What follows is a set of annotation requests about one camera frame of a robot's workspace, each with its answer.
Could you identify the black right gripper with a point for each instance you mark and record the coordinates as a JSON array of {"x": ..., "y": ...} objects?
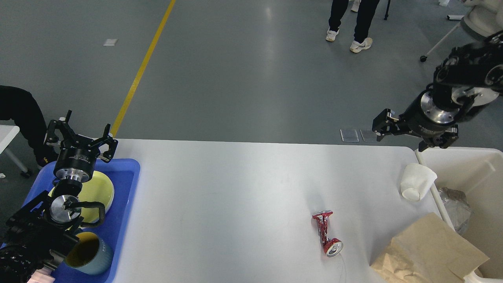
[{"x": 428, "y": 117}]

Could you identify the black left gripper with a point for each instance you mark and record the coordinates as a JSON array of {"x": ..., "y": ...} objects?
[{"x": 76, "y": 157}]

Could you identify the yellow plastic plate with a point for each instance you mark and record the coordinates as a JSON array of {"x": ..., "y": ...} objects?
[{"x": 60, "y": 214}]

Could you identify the small foil piece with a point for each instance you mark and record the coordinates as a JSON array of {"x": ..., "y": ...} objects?
[{"x": 459, "y": 212}]

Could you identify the grey-blue mug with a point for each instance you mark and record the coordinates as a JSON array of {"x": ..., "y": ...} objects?
[{"x": 91, "y": 255}]

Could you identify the pink mug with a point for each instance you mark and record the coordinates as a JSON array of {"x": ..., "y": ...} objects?
[{"x": 40, "y": 277}]

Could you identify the brown paper ball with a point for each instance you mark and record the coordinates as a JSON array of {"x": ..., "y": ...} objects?
[{"x": 453, "y": 194}]

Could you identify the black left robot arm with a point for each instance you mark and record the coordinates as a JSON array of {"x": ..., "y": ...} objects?
[{"x": 44, "y": 231}]

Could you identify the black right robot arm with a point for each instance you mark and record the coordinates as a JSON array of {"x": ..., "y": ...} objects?
[{"x": 463, "y": 85}]

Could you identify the right floor outlet plate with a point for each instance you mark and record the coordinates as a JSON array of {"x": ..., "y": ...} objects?
[{"x": 368, "y": 136}]

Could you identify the floor outlet plate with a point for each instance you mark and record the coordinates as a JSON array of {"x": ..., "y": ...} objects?
[
  {"x": 368, "y": 136},
  {"x": 349, "y": 136}
]

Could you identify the white crumpled napkin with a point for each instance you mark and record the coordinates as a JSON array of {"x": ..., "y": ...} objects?
[{"x": 416, "y": 181}]

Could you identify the left floor outlet plate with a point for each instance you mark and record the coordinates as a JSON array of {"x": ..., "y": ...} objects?
[{"x": 349, "y": 136}]

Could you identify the white plastic bin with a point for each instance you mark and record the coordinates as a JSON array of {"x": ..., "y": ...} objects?
[{"x": 478, "y": 172}]

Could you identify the person in black clothes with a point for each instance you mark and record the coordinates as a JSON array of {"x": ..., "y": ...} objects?
[{"x": 20, "y": 106}]

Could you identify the white side table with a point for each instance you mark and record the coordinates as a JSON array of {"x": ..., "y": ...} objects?
[{"x": 7, "y": 134}]

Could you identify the blue plastic tray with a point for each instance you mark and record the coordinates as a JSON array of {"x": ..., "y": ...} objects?
[{"x": 124, "y": 175}]

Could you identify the black stand leg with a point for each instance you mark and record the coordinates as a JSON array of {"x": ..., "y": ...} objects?
[{"x": 386, "y": 15}]

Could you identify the flat brown paper bag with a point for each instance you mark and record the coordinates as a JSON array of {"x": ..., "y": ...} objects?
[{"x": 428, "y": 251}]

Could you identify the white rolling chair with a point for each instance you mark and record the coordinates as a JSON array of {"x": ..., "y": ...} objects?
[{"x": 483, "y": 20}]

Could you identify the crushed red soda can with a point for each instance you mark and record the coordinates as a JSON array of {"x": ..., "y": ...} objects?
[{"x": 330, "y": 246}]

